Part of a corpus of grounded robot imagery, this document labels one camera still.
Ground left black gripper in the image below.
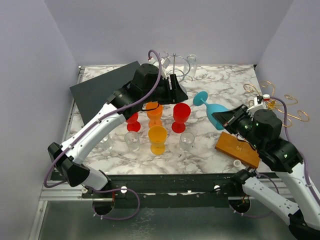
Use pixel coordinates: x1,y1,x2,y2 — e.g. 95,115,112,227
142,73,188,105

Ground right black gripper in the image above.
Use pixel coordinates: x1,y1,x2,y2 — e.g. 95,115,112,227
213,103,264,150

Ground red wine glass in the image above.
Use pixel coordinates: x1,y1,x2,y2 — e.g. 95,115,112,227
125,112,141,132
171,103,191,134

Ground blue wine glass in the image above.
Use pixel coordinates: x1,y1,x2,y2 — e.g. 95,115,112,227
193,91,228,131

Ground orange wine glass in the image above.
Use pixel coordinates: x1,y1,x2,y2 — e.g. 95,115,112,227
145,102,163,128

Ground clear ribbed wine glass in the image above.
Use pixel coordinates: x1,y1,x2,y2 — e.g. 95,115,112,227
179,131,195,152

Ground yellow wine glass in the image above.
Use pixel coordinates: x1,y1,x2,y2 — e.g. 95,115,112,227
148,125,167,155

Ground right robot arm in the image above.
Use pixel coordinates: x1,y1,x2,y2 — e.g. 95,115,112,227
212,104,320,240

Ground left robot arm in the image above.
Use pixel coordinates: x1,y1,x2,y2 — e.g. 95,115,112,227
47,63,188,198

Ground clear glass on silver rack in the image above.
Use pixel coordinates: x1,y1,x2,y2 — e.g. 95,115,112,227
183,54,198,78

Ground clear glass tumbler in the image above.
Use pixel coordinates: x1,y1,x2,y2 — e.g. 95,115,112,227
99,134,113,151

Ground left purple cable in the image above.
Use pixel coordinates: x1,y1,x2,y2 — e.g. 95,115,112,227
43,49,162,221

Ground purple cable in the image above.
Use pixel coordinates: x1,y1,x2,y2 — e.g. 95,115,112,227
232,96,320,219
43,49,162,221

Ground silver wire glass rack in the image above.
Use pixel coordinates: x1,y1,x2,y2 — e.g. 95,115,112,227
159,51,194,84

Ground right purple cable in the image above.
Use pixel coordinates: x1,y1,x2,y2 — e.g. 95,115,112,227
232,96,320,219

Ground black mounting rail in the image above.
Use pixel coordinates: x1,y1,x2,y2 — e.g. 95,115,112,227
82,173,245,209

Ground black network switch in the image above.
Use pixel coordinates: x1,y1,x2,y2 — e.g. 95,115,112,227
70,61,140,124

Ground aluminium frame rail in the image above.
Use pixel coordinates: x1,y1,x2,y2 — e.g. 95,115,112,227
39,182,113,202

